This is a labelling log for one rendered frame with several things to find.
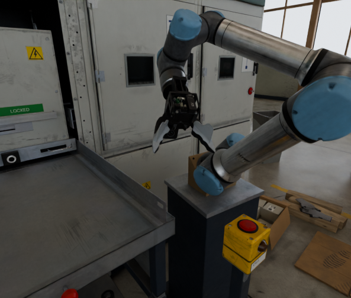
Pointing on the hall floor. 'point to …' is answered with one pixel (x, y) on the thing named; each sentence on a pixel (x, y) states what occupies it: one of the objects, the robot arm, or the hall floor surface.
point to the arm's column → (200, 249)
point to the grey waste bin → (262, 116)
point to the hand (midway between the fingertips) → (184, 155)
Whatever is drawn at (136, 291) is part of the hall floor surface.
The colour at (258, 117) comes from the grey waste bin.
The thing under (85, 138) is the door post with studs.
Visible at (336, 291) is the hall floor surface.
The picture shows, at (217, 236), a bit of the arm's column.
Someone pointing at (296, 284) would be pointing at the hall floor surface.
